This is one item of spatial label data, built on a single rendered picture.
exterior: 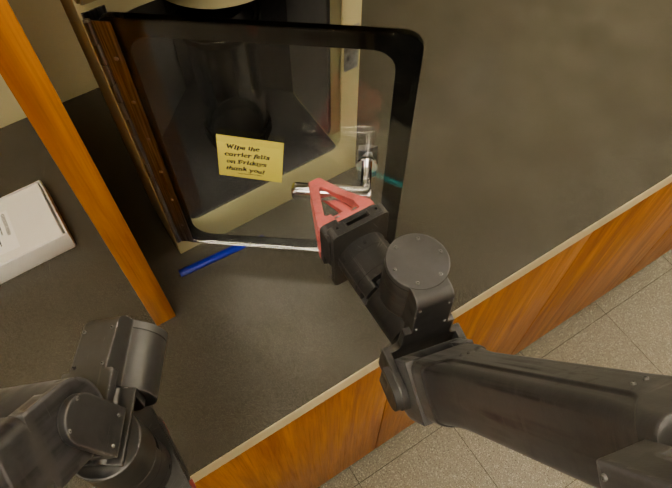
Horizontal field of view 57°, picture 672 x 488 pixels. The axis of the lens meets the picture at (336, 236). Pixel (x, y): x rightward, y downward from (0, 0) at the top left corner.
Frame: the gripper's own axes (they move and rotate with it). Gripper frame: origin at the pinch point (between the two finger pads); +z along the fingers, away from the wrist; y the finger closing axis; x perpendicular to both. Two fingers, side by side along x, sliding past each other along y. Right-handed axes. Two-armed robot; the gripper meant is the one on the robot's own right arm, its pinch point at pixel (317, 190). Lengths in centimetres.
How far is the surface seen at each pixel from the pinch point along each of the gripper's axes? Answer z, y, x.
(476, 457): -23, -121, -31
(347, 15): 17.6, 5.4, -14.6
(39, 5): 60, -8, 17
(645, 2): 23, -27, -88
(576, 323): -7, -121, -82
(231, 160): 9.4, -0.6, 6.3
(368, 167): -0.6, 0.6, -6.3
